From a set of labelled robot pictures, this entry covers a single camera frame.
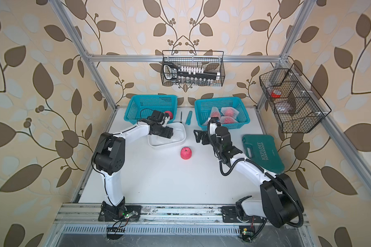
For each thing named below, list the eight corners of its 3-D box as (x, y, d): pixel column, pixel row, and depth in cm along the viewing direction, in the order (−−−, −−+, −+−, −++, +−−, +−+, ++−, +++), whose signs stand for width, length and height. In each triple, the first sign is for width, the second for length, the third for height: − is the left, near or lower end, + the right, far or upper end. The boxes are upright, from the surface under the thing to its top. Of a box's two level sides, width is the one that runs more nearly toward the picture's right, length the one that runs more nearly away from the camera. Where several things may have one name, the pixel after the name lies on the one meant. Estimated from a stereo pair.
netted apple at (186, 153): (179, 156, 95) (178, 151, 91) (185, 149, 99) (184, 145, 94) (187, 161, 93) (186, 157, 89) (192, 154, 96) (193, 150, 92)
